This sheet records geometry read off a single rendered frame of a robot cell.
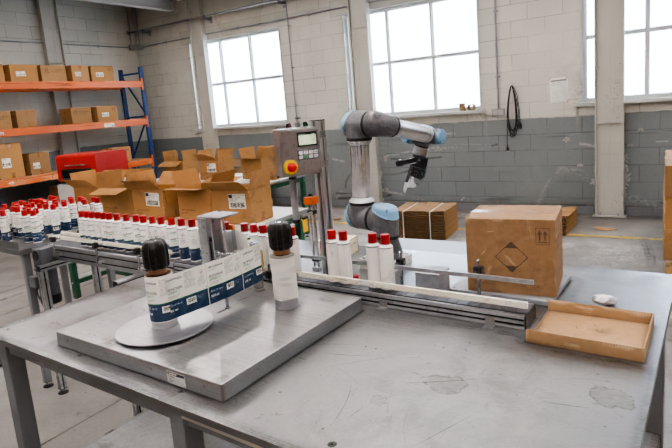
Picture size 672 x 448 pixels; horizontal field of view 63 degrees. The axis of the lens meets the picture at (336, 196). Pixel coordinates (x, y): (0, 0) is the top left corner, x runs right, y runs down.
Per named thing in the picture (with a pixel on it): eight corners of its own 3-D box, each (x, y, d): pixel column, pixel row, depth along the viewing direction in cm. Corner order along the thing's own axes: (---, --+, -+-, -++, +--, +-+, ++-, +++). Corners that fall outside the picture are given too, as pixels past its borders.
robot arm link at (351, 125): (366, 234, 242) (361, 110, 232) (342, 229, 253) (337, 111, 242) (384, 228, 250) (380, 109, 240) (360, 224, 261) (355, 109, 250)
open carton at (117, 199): (89, 219, 455) (82, 176, 449) (131, 209, 494) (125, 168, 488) (121, 221, 437) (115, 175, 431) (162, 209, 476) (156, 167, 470)
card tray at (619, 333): (525, 342, 158) (525, 329, 157) (548, 310, 178) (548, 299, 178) (644, 363, 140) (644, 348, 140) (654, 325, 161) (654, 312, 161)
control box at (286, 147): (276, 175, 224) (272, 129, 221) (315, 171, 230) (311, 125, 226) (283, 178, 215) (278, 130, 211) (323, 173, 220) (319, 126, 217)
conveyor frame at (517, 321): (173, 272, 259) (172, 263, 258) (191, 266, 268) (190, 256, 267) (526, 331, 165) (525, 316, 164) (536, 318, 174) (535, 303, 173)
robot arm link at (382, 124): (383, 107, 225) (449, 125, 260) (364, 108, 233) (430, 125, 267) (380, 135, 225) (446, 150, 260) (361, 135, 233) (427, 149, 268)
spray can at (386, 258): (378, 290, 196) (374, 235, 193) (385, 285, 201) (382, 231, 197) (391, 292, 193) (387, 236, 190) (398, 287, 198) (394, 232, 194)
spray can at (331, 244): (326, 282, 210) (321, 230, 207) (334, 278, 214) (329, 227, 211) (337, 284, 207) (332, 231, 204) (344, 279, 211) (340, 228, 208)
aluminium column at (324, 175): (323, 279, 230) (309, 120, 219) (329, 276, 234) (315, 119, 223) (332, 280, 228) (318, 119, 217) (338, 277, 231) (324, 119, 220)
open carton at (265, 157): (233, 180, 647) (229, 149, 641) (258, 174, 681) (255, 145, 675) (258, 180, 622) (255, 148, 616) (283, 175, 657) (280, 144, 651)
